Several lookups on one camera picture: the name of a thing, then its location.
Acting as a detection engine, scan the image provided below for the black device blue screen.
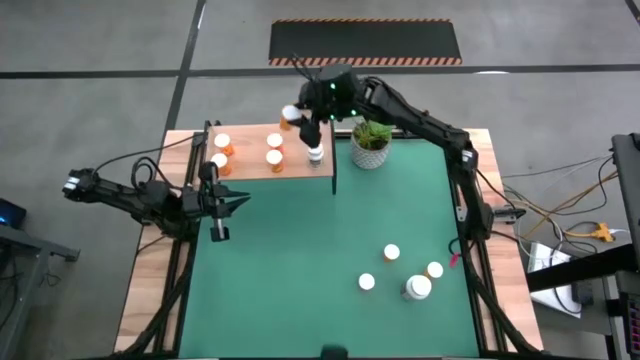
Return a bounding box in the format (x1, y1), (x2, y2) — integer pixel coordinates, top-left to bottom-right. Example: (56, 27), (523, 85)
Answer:
(0, 198), (27, 230)

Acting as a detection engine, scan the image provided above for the grey metal desk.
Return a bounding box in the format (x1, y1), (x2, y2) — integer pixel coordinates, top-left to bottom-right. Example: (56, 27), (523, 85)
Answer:
(0, 223), (81, 360)

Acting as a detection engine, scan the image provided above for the yellow extension cable splitter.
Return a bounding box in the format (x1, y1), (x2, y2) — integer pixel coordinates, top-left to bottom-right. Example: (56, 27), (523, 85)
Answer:
(562, 221), (616, 245)

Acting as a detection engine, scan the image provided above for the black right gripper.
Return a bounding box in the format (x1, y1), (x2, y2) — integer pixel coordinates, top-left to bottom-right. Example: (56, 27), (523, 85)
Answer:
(294, 78), (329, 150)

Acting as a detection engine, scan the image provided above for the black side table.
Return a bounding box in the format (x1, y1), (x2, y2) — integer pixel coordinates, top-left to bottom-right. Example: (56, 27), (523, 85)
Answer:
(524, 243), (640, 360)

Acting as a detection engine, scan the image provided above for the wooden shelf black frame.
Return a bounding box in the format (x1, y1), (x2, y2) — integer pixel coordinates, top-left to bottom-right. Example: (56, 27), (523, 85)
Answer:
(197, 118), (339, 197)

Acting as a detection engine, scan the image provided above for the dark grey monitor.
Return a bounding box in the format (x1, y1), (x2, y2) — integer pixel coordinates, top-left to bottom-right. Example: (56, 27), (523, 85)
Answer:
(610, 132), (640, 254)

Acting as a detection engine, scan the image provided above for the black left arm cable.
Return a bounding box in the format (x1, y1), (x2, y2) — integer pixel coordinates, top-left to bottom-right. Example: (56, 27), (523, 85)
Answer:
(92, 119), (209, 176)

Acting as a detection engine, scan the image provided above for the black aluminium table frame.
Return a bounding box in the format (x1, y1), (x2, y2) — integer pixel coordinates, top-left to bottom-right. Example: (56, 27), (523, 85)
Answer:
(112, 119), (546, 360)

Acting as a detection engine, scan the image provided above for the plant in white patterned pot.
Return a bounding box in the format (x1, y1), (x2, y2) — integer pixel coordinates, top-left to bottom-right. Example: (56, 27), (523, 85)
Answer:
(348, 118), (395, 171)

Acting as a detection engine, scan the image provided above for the small white aspirin bottle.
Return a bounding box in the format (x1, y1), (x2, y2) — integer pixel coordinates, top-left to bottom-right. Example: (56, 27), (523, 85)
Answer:
(306, 143), (325, 170)

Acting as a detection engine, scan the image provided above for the black hazard-striped floor mat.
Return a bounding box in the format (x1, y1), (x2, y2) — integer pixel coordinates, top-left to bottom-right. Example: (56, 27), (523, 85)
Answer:
(268, 18), (464, 67)

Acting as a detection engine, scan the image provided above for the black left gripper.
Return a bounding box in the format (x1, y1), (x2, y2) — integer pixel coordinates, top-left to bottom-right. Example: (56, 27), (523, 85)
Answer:
(180, 162), (251, 243)

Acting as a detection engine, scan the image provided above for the large white bottle purple label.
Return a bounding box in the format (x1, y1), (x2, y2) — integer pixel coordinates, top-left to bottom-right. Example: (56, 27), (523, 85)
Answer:
(399, 273), (434, 303)

